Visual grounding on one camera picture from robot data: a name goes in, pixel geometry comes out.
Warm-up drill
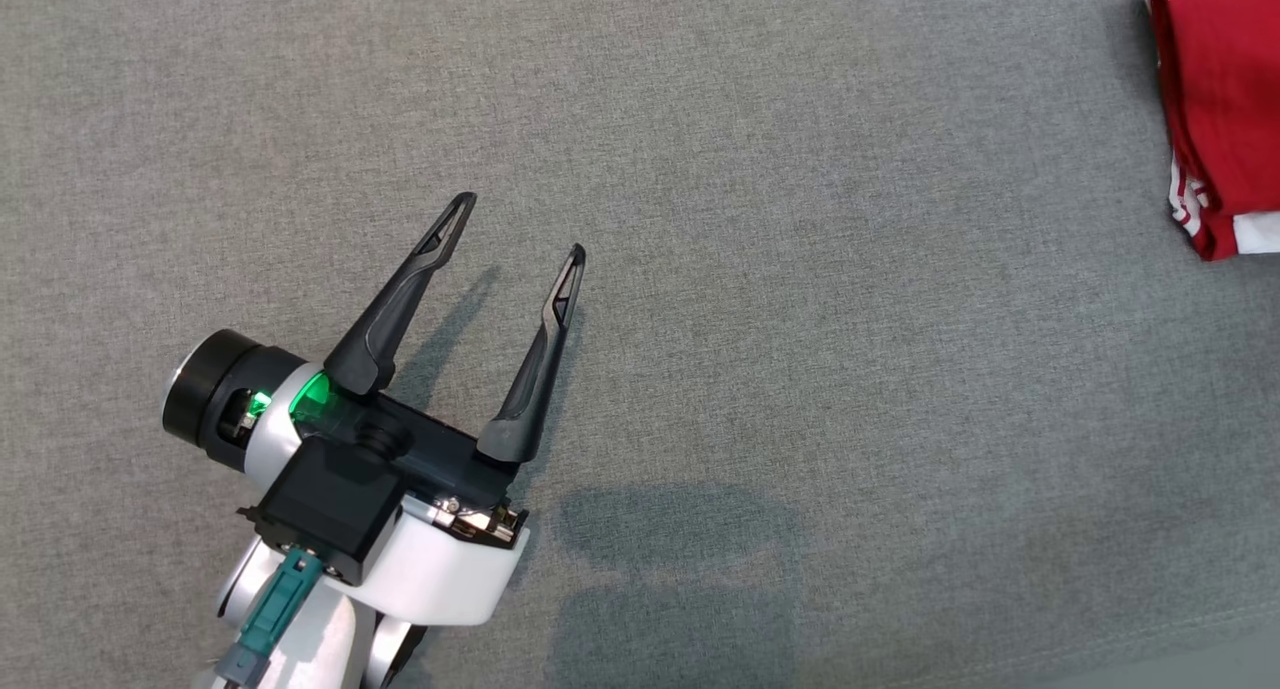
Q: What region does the red shirt with white sleeves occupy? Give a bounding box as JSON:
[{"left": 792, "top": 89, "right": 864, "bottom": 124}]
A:
[{"left": 1130, "top": 0, "right": 1280, "bottom": 263}]

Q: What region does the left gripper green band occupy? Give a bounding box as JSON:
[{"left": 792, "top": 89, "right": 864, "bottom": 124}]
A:
[{"left": 162, "top": 192, "right": 587, "bottom": 627}]

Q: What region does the teal plug black camera cable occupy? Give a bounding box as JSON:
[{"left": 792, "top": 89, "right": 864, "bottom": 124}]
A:
[{"left": 215, "top": 549, "right": 326, "bottom": 689}]

